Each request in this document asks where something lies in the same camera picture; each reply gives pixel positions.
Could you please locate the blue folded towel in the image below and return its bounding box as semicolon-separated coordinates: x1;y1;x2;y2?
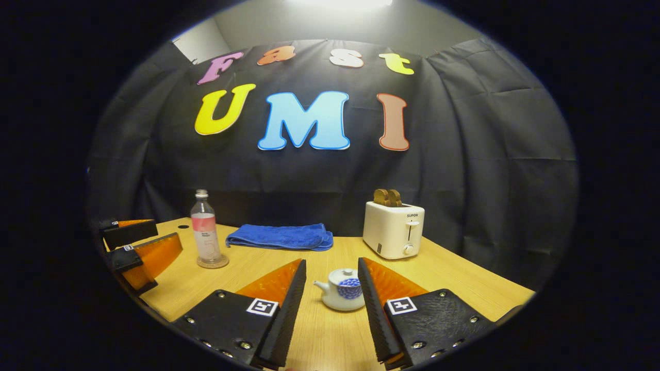
225;223;334;252

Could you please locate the ceiling light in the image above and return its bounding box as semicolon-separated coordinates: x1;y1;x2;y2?
289;0;395;9

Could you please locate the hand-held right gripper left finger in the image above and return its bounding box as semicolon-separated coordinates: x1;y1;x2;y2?
173;259;307;370

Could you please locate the white teacup lid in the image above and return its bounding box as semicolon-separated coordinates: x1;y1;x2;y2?
328;268;360;286

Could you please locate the black backdrop cloth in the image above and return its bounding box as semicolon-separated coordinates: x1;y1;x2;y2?
87;36;579;292

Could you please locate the cream toaster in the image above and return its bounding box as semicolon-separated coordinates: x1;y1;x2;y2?
362;201;425;260

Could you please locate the clear glass coaster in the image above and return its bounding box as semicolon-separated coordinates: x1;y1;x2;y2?
196;254;230;269

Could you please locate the white blue-patterned teacup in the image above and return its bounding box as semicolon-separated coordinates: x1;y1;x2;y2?
313;276;366;312

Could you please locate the clear pink-label water bottle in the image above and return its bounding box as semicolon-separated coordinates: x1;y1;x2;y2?
190;189;223;264

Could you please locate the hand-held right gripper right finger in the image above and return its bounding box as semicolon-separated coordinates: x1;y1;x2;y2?
357;257;498;370

